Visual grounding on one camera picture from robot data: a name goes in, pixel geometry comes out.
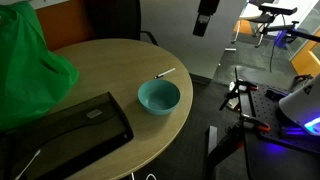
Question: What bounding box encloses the grey background chair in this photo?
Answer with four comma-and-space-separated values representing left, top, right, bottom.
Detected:
231, 0, 284, 49

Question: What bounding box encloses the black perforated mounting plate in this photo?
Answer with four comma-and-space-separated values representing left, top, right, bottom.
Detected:
237, 81, 320, 155

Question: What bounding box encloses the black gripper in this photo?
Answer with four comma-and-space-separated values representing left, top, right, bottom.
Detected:
192, 0, 221, 37

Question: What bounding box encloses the black stand leg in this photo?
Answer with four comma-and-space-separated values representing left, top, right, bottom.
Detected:
205, 119, 245, 180

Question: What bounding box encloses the brown leather sofa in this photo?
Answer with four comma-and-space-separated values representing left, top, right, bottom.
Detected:
34, 0, 97, 52

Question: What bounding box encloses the green plastic bag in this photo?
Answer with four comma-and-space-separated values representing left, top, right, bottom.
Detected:
0, 0, 80, 132

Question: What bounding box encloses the black clamp with orange handle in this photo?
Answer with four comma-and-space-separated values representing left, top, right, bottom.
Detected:
218, 66, 260, 113
238, 113, 272, 133

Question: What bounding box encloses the white cable on floor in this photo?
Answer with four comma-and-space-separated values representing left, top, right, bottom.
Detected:
129, 171, 158, 180

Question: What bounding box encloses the black office chair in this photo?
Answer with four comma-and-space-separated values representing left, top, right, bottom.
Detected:
83, 0, 160, 47

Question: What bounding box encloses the black flat case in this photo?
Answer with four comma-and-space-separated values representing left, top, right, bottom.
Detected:
0, 91, 135, 180

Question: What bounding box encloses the white pen with black cap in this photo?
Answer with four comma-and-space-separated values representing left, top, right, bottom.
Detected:
154, 67, 177, 80

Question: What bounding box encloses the teal bowl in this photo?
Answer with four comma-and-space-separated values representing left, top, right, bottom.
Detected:
137, 78, 181, 117

